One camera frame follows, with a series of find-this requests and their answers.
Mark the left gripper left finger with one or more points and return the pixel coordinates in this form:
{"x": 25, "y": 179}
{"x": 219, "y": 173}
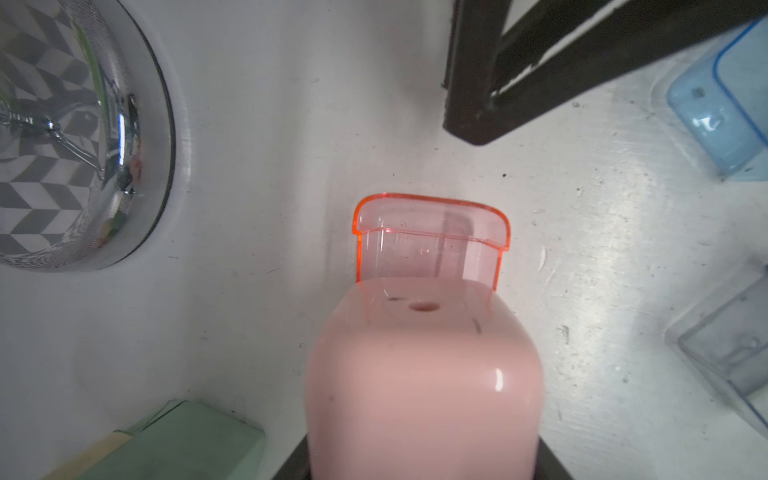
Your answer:
{"x": 297, "y": 465}

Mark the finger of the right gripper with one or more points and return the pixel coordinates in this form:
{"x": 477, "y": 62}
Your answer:
{"x": 498, "y": 79}

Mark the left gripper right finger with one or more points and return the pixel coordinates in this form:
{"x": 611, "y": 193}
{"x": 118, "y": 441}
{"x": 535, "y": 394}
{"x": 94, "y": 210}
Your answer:
{"x": 548, "y": 466}

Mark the mint green pencil sharpener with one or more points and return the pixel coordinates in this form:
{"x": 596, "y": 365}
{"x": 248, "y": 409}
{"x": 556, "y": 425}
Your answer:
{"x": 180, "y": 439}

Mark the pink pencil sharpener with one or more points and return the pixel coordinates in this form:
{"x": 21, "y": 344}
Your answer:
{"x": 423, "y": 378}

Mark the clear pink tray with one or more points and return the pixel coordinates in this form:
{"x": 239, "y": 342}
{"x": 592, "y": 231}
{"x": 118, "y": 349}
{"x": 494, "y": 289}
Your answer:
{"x": 406, "y": 235}

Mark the clear grey tray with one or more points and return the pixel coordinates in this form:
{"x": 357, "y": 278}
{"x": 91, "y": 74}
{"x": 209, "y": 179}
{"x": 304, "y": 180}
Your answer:
{"x": 722, "y": 339}

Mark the clear blue tray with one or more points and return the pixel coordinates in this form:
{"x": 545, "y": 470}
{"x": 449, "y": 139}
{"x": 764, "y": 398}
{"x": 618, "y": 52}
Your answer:
{"x": 722, "y": 100}

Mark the metal wire cup rack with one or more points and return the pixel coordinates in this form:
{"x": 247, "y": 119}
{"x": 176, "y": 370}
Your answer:
{"x": 88, "y": 147}

